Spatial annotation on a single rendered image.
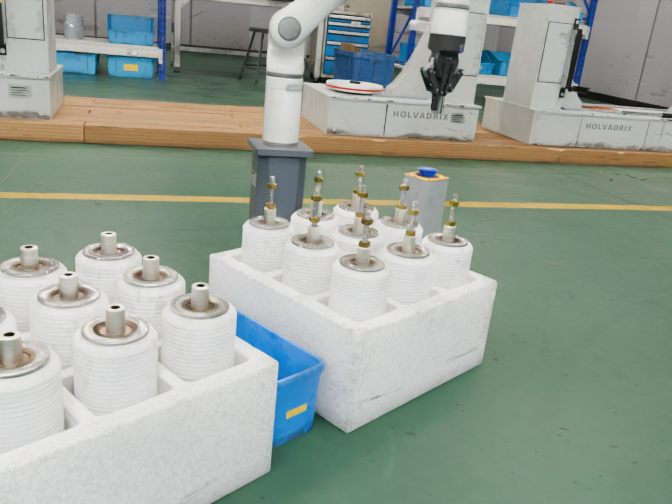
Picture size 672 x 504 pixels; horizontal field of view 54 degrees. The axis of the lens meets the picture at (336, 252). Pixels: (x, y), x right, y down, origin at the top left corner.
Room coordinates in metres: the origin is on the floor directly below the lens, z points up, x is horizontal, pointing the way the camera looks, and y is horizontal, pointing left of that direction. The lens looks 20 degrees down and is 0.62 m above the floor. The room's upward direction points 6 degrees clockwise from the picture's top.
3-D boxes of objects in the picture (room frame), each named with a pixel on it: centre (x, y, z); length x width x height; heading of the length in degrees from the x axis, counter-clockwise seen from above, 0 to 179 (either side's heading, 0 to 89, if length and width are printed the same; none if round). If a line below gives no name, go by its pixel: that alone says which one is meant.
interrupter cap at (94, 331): (0.68, 0.25, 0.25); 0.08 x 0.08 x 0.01
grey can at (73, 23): (5.48, 2.28, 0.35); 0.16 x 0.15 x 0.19; 108
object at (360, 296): (0.99, -0.04, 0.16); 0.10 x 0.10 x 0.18
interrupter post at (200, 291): (0.77, 0.17, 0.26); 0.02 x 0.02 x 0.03
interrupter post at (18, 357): (0.59, 0.33, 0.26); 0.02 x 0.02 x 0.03
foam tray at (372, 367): (1.16, -0.04, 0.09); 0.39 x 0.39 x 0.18; 47
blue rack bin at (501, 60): (6.76, -1.47, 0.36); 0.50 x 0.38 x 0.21; 16
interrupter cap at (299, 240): (1.07, 0.04, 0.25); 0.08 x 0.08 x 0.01
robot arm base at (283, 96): (1.68, 0.17, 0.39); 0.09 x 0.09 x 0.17; 18
